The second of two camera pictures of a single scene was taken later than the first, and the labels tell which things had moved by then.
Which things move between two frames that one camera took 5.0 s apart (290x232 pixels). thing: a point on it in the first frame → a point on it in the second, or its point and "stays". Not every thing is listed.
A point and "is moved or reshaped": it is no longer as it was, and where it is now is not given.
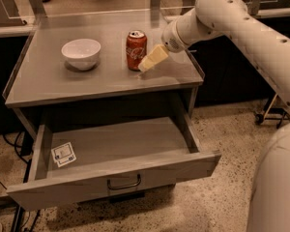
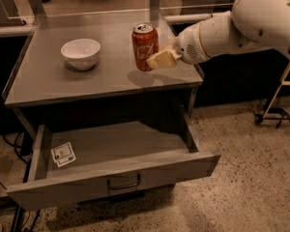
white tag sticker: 63,155 stays
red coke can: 136,49 is moved or reshaped
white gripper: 171,42 → 188,47
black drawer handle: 113,188 stays
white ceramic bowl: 81,53 stays
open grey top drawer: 74,156 stays
